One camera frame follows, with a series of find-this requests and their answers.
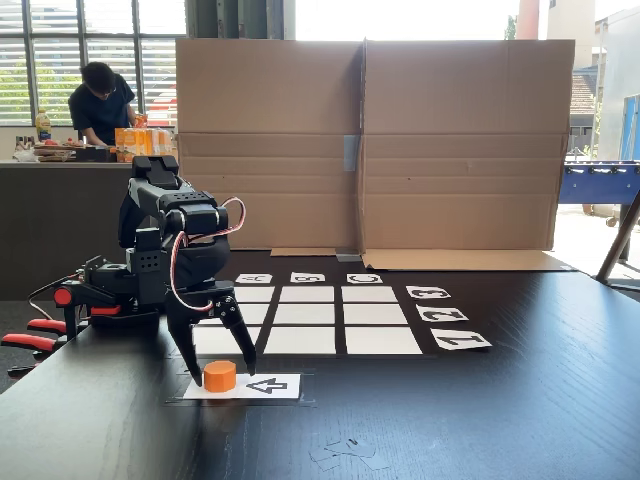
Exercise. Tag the round orange token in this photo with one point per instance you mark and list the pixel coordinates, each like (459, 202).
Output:
(220, 377)

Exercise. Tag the white paper grid square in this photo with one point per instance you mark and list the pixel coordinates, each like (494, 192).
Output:
(304, 314)
(255, 294)
(370, 294)
(300, 341)
(215, 342)
(375, 314)
(307, 294)
(257, 314)
(383, 341)

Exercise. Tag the paper sheet letter A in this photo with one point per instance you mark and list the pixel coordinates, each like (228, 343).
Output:
(254, 279)

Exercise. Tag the white arrow paper sheet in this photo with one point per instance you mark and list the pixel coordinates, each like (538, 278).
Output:
(280, 387)

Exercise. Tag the paper sheet letter B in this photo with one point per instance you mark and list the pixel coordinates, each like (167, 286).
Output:
(308, 278)

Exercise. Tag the paper sheet letter C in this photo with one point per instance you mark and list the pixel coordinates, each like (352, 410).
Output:
(364, 279)

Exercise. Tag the orange snack bag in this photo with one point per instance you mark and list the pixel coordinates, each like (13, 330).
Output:
(141, 121)

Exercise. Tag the dark grey counter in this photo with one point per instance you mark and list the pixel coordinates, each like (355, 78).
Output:
(40, 210)

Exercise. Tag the clear tape scraps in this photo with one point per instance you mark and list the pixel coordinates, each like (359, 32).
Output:
(350, 452)

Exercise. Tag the wooden boards with food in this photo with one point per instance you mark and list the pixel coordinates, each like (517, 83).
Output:
(55, 150)

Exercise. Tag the person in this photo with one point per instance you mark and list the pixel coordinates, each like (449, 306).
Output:
(100, 110)

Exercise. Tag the paper sheet number 3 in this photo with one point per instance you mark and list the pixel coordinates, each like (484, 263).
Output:
(428, 292)

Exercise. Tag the paper sheet number 2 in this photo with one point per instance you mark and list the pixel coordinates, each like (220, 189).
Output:
(442, 314)

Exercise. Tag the yellow drink bottle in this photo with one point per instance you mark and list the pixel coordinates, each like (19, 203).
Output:
(43, 125)

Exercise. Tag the paper sheet number 1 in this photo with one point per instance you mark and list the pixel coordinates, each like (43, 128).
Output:
(460, 340)

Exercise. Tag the brown cardboard screen with flap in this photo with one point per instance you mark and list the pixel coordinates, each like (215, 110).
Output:
(465, 150)

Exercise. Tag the blue foosball table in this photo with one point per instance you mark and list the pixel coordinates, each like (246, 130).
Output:
(597, 185)

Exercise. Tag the slanted metal leg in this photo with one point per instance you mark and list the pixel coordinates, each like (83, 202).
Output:
(617, 240)

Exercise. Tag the grey duct tape strip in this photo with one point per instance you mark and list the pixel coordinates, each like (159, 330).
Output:
(351, 152)
(348, 255)

